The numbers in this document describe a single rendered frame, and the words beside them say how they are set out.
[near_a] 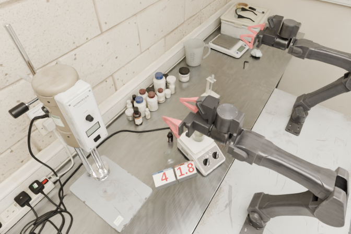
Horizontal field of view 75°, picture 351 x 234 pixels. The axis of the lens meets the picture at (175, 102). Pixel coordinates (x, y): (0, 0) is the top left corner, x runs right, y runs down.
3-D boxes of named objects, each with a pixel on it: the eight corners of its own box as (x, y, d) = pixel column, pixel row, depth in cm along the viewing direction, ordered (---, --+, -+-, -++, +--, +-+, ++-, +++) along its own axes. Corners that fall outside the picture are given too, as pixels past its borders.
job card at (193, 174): (198, 175, 101) (198, 171, 98) (178, 182, 99) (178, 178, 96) (192, 164, 105) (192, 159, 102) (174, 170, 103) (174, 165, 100)
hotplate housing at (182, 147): (225, 161, 106) (227, 152, 100) (204, 177, 100) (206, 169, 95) (193, 130, 118) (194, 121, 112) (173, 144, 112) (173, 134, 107)
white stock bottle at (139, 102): (143, 119, 124) (141, 104, 115) (133, 115, 126) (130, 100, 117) (149, 111, 128) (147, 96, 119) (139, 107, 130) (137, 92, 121)
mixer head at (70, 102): (117, 139, 69) (97, 77, 52) (89, 166, 63) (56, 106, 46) (85, 118, 75) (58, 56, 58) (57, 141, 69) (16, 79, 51)
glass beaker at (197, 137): (204, 144, 102) (206, 133, 96) (190, 142, 103) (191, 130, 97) (206, 132, 107) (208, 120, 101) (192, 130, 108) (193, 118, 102)
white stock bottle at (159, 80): (165, 95, 136) (164, 78, 127) (153, 95, 137) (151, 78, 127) (166, 87, 141) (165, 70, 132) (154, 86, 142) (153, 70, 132)
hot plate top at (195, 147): (214, 141, 104) (214, 140, 104) (195, 155, 99) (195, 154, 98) (197, 125, 111) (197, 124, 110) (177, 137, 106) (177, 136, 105)
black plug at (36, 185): (48, 189, 93) (46, 187, 91) (39, 198, 90) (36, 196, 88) (38, 180, 95) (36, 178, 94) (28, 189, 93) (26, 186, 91)
